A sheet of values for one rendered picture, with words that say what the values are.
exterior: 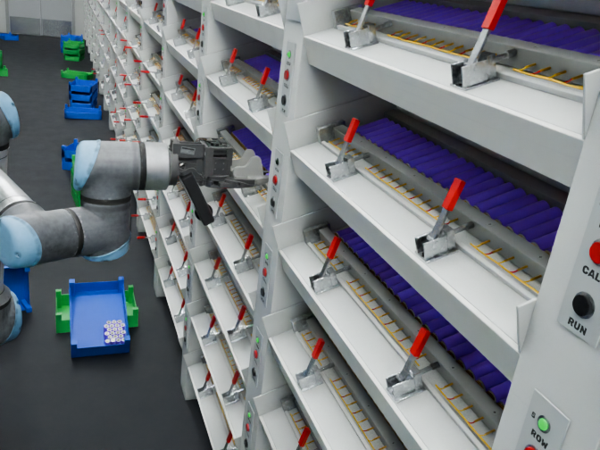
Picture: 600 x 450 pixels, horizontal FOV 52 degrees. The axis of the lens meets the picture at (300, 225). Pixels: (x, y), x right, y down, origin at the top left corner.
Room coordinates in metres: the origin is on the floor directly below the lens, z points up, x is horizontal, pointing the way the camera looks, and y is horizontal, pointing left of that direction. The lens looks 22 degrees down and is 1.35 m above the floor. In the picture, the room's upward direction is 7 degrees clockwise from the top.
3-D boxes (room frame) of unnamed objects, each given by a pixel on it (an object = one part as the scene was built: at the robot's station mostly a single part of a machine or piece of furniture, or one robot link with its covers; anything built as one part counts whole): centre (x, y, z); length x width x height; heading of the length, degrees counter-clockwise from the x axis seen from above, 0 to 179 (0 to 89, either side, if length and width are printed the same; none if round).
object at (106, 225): (1.05, 0.37, 0.87); 0.12 x 0.09 x 0.12; 139
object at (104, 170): (1.07, 0.36, 0.98); 0.12 x 0.09 x 0.10; 113
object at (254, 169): (1.16, 0.10, 0.98); 0.09 x 0.03 x 0.06; 108
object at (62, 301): (2.09, 0.76, 0.04); 0.30 x 0.20 x 0.08; 113
